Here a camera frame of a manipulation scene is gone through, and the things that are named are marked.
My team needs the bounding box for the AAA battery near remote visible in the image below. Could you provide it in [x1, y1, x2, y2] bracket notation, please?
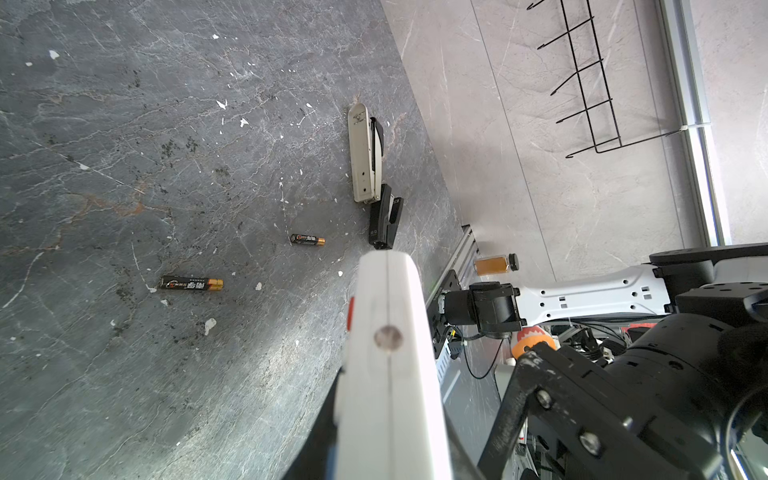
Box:
[158, 275, 224, 291]

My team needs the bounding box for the white remote control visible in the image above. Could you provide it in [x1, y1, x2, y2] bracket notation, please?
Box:
[329, 250, 453, 479]

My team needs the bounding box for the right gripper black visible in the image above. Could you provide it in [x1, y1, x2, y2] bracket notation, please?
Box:
[478, 313, 767, 479]

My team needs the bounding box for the amber jar black lid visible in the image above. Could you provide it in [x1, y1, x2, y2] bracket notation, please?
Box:
[474, 253, 519, 276]

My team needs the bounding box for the orange face ball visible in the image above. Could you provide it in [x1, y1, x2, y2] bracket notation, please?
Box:
[511, 326, 559, 359]

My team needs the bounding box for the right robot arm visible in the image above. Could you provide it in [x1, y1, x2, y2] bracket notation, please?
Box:
[427, 243, 767, 479]

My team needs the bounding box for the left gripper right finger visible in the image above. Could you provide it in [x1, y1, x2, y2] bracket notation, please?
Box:
[444, 413, 484, 480]

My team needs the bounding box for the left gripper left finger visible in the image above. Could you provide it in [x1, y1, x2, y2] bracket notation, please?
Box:
[283, 371, 341, 480]

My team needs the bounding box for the AAA battery right one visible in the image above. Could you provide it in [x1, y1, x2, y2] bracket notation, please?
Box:
[290, 234, 326, 246]

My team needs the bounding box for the black wire hook rack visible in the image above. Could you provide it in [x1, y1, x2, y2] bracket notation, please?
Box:
[536, 1, 690, 160]

